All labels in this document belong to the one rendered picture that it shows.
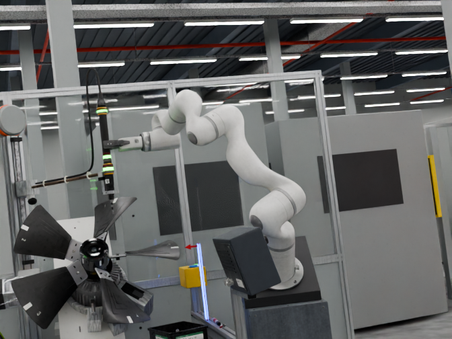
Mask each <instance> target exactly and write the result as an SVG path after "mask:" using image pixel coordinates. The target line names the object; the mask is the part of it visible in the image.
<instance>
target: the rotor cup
mask: <svg viewBox="0 0 452 339"><path fill-rule="evenodd" d="M92 248H96V249H97V250H96V251H95V252H93V251H92V250H91V249H92ZM79 257H80V263H81V265H82V266H83V268H84V270H85V271H86V273H87V275H88V277H87V278H86V280H87V281H90V282H98V281H100V278H99V277H98V275H97V274H96V272H95V270H94V268H99V269H101V270H105V271H107V272H108V273H109V274H111V272H112V260H111V259H110V258H109V247H108V244H107V243H106V242H105V241H104V240H102V239H99V238H91V239H87V240H85V241H84V242H83V243H82V244H81V246H80V248H79ZM82 259H83V261H84V264H83V261H82ZM100 261H102V265H101V266H100Z"/></svg>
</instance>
